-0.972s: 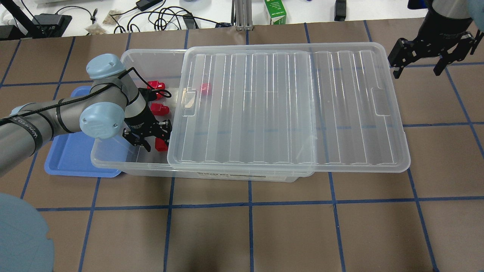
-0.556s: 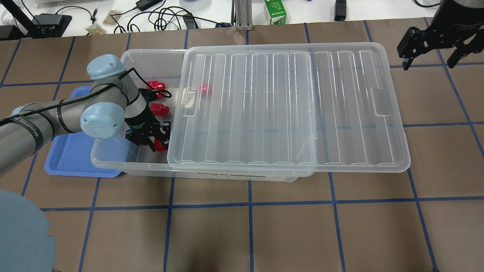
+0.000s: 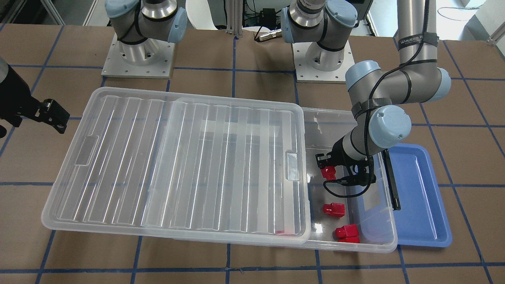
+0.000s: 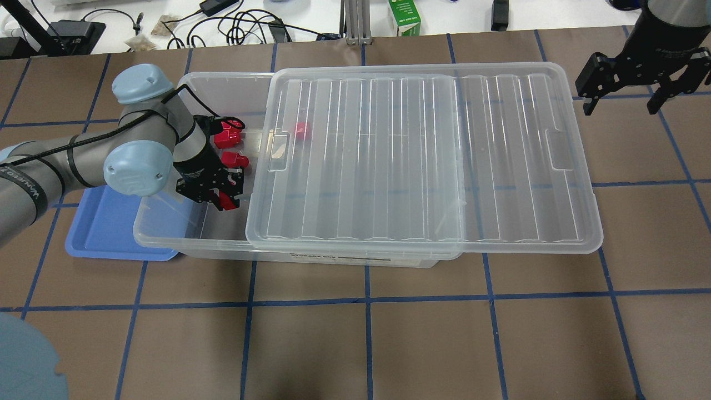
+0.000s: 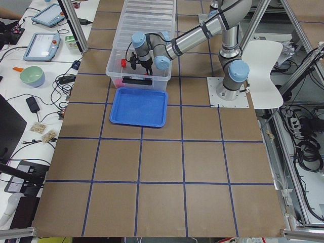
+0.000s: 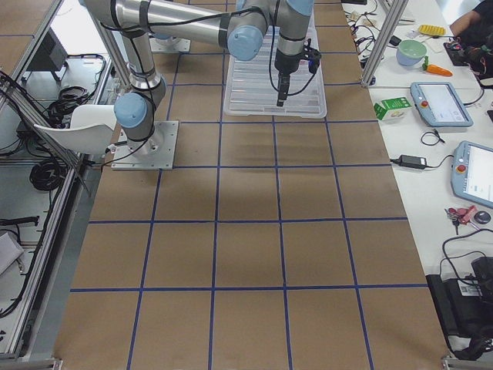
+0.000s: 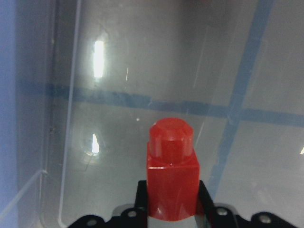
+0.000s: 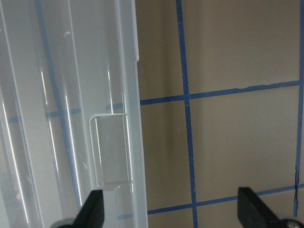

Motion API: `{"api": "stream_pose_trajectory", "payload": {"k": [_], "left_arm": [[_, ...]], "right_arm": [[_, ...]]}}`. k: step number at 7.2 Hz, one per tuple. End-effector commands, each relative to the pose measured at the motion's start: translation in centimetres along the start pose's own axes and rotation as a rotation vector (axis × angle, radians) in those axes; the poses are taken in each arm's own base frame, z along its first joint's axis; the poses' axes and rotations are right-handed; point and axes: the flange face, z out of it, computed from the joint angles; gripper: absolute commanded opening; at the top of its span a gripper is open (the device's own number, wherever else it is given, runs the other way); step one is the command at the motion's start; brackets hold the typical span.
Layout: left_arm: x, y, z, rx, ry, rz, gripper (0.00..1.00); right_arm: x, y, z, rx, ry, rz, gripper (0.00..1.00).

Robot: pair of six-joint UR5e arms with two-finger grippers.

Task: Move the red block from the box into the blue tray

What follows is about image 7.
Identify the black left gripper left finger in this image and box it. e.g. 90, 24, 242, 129
69, 180, 148, 228

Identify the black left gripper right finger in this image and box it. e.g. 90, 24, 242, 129
194, 181, 295, 228

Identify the red toy block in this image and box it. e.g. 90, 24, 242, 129
146, 117, 200, 221

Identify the clear plastic storage box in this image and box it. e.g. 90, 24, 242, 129
0, 0, 304, 228

